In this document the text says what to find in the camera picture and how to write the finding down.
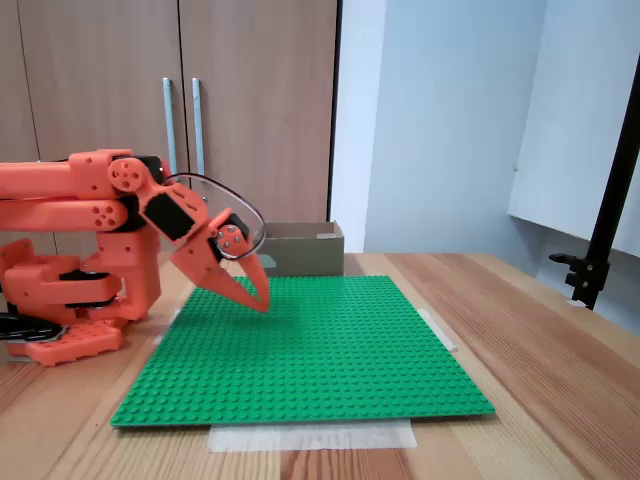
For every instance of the open cardboard box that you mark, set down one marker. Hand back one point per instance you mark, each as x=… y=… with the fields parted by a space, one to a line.
x=310 y=255

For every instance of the green lego baseplate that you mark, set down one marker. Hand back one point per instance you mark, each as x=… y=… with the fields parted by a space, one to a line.
x=310 y=360

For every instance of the translucent masking tape strip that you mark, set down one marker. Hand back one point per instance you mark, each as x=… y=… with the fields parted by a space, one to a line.
x=310 y=436
x=440 y=330
x=165 y=330

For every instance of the brown wooden cabinet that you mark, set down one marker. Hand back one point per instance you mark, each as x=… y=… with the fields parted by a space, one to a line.
x=250 y=100

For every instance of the white panel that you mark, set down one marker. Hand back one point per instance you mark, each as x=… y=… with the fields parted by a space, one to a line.
x=565 y=150

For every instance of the black clamp stand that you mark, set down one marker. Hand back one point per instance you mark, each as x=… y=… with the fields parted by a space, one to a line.
x=585 y=275

